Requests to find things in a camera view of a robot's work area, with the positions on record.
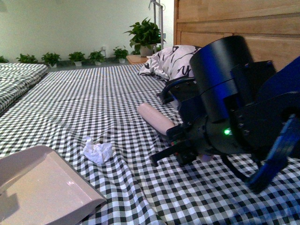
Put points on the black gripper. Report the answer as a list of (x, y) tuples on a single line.
[(188, 139)]

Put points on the beige hand brush black bristles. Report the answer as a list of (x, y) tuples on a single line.
[(157, 119)]

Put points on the beige plastic dustpan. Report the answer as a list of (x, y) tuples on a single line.
[(38, 187)]

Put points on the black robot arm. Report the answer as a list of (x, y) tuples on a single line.
[(232, 105)]

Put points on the black white patterned pillow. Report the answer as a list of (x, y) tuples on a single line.
[(170, 63)]

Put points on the crumpled white tissue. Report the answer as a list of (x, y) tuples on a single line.
[(97, 153)]

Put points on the wooden nightstand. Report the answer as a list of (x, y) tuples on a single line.
[(137, 59)]

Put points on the black white checkered bedsheet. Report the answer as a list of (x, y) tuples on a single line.
[(66, 106)]

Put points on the metal floor stand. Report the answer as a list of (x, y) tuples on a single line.
[(158, 18)]

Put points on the small potted plant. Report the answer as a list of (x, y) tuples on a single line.
[(51, 59), (3, 60), (97, 57), (120, 53), (77, 58), (26, 58)]

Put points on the large potted green plant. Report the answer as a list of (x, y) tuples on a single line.
[(146, 35)]

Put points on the wooden headboard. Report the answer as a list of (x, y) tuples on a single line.
[(271, 28)]

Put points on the folded checkered blanket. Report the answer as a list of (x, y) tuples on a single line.
[(16, 79)]

